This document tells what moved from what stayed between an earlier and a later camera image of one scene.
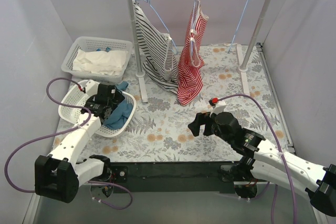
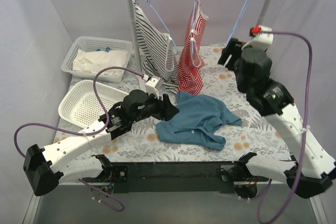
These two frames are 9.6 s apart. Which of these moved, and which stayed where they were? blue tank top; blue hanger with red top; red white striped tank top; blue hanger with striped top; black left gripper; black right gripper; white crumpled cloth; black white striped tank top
Moved: black left gripper; blue tank top; black right gripper
Stayed: blue hanger with red top; red white striped tank top; blue hanger with striped top; black white striped tank top; white crumpled cloth
